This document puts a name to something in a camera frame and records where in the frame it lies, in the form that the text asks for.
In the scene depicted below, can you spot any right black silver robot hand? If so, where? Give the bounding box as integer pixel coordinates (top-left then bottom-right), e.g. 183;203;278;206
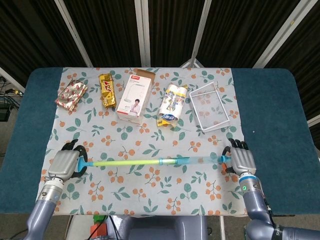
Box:
221;138;257;177

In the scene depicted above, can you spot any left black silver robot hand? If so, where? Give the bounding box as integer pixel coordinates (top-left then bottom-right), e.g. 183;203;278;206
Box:
47;139;89;182

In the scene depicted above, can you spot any blue green water pump toy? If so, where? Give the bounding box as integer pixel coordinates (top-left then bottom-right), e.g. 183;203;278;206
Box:
79;155;232;175

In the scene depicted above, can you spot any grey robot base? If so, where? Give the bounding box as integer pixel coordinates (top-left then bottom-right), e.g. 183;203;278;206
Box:
119;215;208;240

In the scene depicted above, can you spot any dark blue table cover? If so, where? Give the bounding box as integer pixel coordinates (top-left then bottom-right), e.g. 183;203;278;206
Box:
0;67;320;217

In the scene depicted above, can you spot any crumpled gold red wrapper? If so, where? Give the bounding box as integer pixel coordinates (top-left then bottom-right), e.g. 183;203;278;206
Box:
54;78;89;111

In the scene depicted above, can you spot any orange block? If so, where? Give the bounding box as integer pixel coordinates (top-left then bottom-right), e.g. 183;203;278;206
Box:
89;222;109;239

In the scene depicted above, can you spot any black power box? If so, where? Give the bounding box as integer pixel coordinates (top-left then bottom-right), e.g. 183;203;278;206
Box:
0;104;11;123

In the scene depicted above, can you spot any gold snack packet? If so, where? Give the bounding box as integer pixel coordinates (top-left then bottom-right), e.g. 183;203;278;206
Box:
98;73;118;110

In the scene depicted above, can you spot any pack of trash bag rolls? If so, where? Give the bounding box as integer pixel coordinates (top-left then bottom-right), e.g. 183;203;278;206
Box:
156;83;190;129

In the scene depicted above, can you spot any floral print tablecloth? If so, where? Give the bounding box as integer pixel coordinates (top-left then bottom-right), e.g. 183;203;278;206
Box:
33;66;258;216

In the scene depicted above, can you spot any white desk lamp box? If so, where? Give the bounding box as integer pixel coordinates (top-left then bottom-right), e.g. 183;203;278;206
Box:
115;69;157;124

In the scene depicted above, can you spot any metal tripod stand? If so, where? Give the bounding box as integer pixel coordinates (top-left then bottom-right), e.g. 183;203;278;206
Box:
179;51;204;68

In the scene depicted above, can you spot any white wire frame rack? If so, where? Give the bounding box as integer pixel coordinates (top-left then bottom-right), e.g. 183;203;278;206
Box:
189;81;237;133

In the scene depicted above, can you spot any bundle of black cables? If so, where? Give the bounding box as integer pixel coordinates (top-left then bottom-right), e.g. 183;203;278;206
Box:
0;76;25;111

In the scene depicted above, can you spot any white floor frame bar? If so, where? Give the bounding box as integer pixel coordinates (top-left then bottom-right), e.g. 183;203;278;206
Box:
0;66;26;94

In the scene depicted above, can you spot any white partition post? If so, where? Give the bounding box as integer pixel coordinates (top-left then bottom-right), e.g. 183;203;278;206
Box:
191;0;213;60
54;0;94;68
134;0;152;68
252;0;314;69

